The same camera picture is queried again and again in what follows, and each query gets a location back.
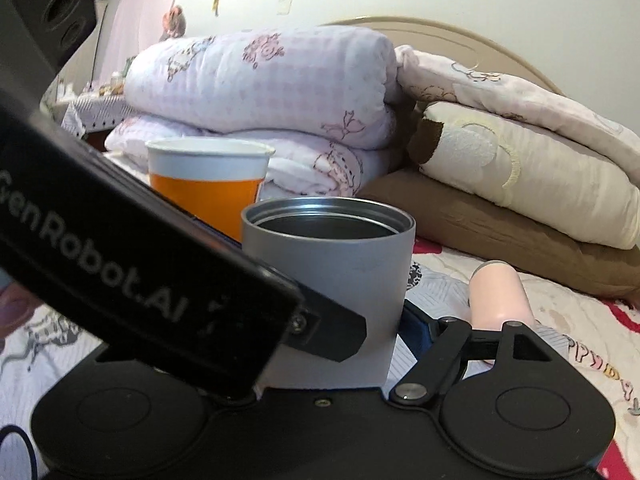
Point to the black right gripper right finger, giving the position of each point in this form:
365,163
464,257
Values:
441,347

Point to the pink tumbler cup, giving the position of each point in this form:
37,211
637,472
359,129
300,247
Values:
497,296

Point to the beige wooden headboard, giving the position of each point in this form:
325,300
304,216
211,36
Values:
468,48

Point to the orange paper cup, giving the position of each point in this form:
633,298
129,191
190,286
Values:
213,178

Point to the floral white folded quilt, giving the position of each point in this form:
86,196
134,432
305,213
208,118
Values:
321,97

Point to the cream embroidered folded blanket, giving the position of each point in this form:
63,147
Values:
524,148

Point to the brown pillow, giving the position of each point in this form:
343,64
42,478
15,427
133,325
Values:
482,229

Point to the dotted cloth side table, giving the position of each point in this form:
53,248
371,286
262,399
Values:
88,113

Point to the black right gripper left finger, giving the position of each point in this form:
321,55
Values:
144,276

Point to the grey metal Miniso cup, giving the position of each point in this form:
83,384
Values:
355,252

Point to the grey striped white cloth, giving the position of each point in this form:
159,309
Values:
437,295

